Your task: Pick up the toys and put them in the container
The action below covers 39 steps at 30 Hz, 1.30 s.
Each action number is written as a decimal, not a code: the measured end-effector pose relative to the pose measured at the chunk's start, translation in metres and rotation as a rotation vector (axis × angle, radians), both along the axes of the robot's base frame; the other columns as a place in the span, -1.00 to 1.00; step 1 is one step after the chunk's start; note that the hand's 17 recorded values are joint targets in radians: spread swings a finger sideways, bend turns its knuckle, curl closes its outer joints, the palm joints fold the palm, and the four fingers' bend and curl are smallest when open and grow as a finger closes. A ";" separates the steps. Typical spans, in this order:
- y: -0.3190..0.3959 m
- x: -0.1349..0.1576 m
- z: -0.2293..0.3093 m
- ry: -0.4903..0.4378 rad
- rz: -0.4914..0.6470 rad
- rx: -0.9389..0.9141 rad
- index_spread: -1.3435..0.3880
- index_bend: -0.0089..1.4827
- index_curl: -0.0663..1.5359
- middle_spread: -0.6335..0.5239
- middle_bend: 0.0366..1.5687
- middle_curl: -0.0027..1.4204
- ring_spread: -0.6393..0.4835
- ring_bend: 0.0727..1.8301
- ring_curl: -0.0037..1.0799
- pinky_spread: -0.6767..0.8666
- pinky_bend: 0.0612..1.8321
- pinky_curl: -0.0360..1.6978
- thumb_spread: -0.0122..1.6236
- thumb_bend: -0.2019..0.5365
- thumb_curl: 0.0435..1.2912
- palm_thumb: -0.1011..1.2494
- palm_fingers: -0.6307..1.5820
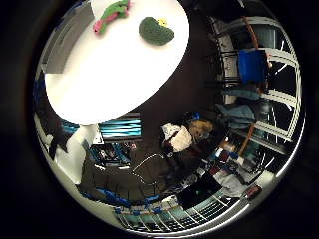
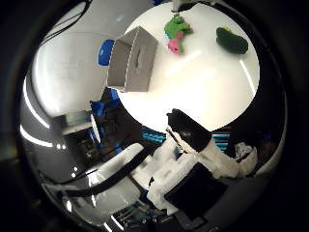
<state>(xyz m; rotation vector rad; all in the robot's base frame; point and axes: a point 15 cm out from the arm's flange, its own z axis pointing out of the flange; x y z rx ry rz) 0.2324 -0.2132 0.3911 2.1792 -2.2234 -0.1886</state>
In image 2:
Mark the dark green plush toy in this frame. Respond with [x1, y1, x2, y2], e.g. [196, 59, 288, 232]
[215, 26, 249, 55]

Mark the pink plush toy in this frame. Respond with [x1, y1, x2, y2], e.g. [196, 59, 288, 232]
[167, 33, 185, 55]

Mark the black cable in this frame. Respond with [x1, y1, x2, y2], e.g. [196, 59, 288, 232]
[38, 0, 95, 46]
[62, 146, 154, 198]

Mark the blue plastic chair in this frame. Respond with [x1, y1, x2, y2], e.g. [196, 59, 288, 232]
[90, 100, 122, 118]
[98, 39, 116, 68]

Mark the cyan slatted crate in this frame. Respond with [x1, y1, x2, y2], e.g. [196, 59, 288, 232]
[141, 127, 231, 153]

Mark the grey open container box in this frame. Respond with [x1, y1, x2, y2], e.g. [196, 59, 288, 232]
[106, 25, 159, 94]

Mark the green dinosaur plush toy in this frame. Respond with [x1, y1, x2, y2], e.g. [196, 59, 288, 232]
[163, 13, 194, 42]

